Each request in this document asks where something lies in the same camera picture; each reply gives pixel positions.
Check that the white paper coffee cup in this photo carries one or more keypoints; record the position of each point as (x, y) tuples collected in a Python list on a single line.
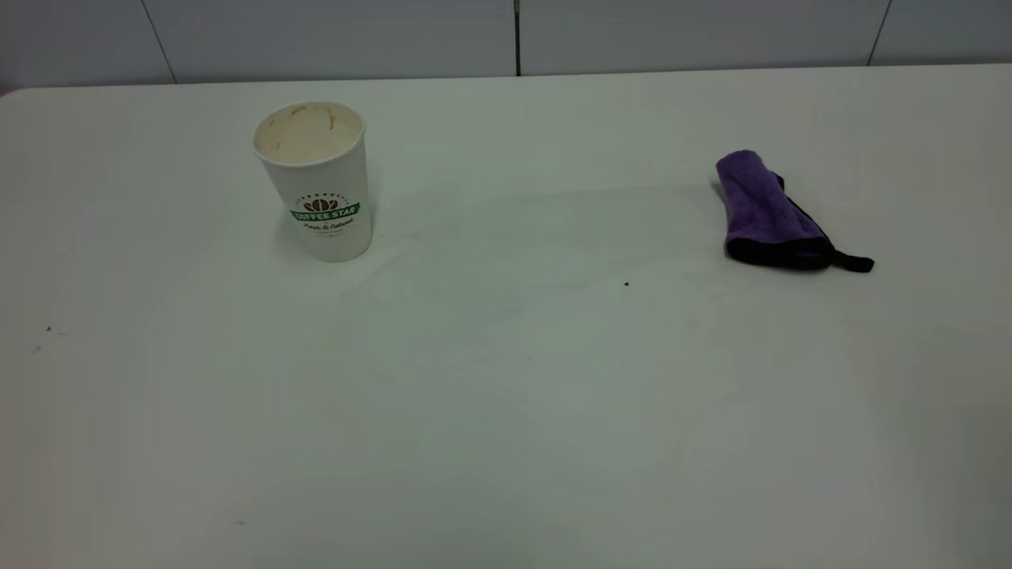
[(324, 197)]

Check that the purple cloth with black trim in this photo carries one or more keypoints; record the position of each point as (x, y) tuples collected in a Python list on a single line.
[(759, 209)]

